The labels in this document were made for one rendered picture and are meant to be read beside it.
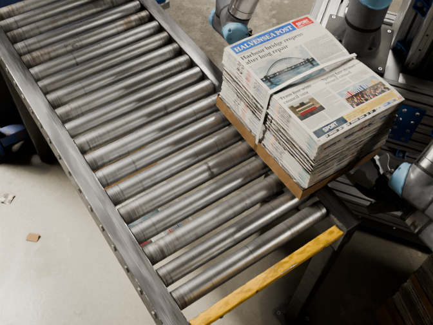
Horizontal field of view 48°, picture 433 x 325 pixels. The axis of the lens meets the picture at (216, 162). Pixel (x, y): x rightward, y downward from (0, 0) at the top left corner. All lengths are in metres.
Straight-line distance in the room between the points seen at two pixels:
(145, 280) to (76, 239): 1.01
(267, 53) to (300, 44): 0.10
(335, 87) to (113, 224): 0.64
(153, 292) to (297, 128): 0.49
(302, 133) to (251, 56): 0.25
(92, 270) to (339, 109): 1.27
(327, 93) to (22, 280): 1.43
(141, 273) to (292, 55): 0.65
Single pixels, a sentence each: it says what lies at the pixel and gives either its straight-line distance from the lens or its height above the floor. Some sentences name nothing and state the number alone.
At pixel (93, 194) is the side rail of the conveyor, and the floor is 0.80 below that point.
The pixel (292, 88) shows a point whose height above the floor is 1.03.
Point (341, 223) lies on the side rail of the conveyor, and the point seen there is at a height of 0.80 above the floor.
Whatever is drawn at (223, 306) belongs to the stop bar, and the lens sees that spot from 1.11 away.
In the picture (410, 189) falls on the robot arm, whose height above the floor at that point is 0.92.
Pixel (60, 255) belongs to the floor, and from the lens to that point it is 2.12.
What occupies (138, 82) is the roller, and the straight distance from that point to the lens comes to 1.51.
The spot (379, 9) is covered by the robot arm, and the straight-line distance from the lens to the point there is 1.56.
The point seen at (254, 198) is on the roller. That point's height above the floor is 0.79.
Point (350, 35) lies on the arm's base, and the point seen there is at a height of 0.88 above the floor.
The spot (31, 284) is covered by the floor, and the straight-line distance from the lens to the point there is 2.10.
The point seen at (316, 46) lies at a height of 1.02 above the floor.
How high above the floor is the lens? 1.87
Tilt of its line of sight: 55 degrees down
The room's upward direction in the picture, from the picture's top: 4 degrees clockwise
